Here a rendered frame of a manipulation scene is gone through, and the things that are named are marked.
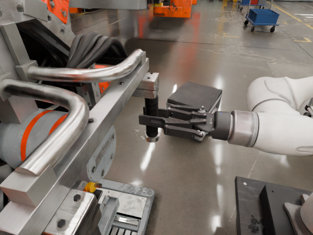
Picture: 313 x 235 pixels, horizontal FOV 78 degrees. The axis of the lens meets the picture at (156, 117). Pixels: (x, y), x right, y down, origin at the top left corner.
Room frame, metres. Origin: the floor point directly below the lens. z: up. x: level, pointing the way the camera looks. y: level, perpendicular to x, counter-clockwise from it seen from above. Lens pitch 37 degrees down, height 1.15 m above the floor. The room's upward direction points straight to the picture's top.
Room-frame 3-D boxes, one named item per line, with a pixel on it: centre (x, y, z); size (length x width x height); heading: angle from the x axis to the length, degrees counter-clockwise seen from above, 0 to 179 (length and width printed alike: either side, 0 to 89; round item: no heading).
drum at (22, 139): (0.31, 0.21, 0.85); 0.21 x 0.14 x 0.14; 77
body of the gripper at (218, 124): (0.40, -0.14, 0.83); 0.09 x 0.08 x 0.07; 77
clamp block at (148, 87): (0.44, 0.04, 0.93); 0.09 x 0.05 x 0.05; 77
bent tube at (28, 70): (0.39, 0.14, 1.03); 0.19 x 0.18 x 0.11; 77
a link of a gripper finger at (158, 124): (0.39, -0.01, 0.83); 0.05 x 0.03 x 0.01; 77
